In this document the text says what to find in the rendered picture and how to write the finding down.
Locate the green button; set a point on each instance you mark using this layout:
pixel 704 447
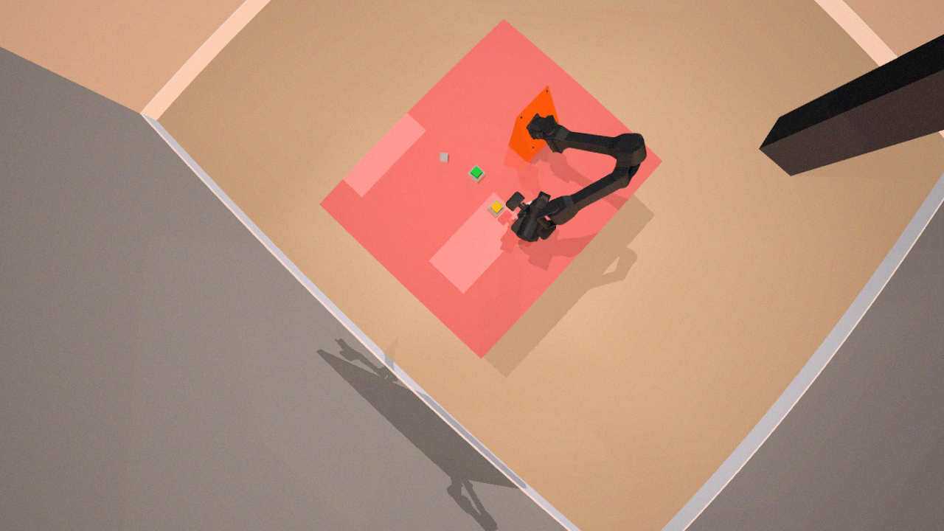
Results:
pixel 476 173

